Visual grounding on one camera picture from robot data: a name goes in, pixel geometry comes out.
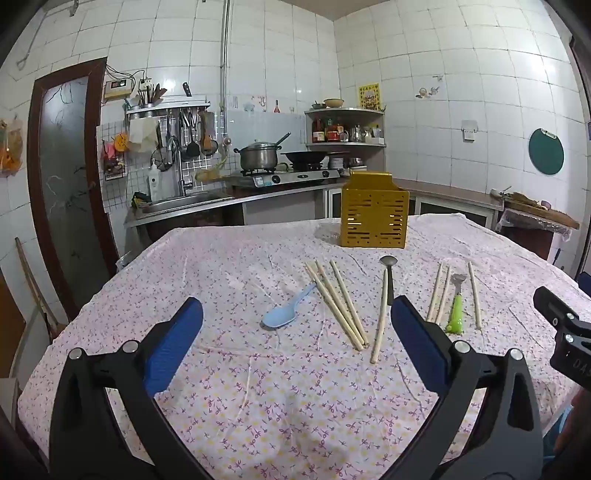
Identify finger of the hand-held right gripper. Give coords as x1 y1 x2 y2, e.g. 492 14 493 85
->
533 286 581 328

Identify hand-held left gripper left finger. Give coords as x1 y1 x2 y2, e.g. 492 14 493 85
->
48 296 218 480

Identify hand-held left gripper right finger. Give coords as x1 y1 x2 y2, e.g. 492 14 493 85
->
383 294 546 480

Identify wooden chopstick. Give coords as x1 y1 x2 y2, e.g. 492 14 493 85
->
426 262 443 322
435 264 452 325
305 263 365 352
330 260 370 347
370 269 389 364
468 261 482 330
315 261 361 346

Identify metal spoon with dark handle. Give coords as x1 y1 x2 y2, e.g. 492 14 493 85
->
379 255 398 306

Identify light blue plastic spoon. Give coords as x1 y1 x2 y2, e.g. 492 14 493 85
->
262 282 317 329

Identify yellow perforated utensil holder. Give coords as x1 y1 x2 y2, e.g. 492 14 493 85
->
340 172 410 250

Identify person's right forearm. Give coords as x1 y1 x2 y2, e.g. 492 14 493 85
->
569 382 591 418

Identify wooden cutting board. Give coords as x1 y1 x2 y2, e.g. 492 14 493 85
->
503 191 580 229

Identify steel kitchen sink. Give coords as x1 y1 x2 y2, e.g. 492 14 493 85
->
141 191 234 214

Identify brown kitchen counter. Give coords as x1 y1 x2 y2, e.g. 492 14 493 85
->
392 178 504 217

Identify round green cutting board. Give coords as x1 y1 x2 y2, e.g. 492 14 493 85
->
529 128 565 176

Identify brown door with frosted glass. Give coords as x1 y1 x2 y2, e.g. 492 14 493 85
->
27 58 121 324

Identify gas stove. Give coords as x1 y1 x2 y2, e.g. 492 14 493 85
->
239 167 340 188

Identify steel cooking pot with lid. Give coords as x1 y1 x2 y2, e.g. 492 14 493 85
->
233 141 283 171

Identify black wok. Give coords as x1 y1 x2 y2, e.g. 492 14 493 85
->
280 150 326 166

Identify red sauce bottles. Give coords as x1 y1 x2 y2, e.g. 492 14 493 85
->
312 117 345 143

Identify orange hanging bag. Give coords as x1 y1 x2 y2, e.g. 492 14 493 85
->
0 117 24 178

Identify corner wall shelf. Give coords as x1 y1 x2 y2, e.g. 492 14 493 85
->
304 107 387 160

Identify wall rack with hanging utensils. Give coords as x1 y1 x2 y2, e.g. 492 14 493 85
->
124 99 219 162

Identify yellow wall poster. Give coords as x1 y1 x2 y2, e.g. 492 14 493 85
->
357 83 382 112

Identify beige electric wall box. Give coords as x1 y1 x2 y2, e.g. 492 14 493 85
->
104 79 132 100

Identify vertical wall pipe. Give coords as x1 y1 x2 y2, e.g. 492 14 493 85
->
221 0 230 144

